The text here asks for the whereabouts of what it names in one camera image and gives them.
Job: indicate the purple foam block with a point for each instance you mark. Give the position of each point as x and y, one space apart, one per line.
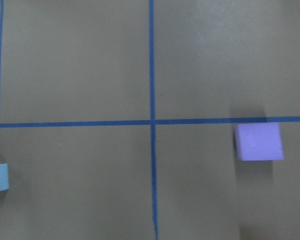
259 142

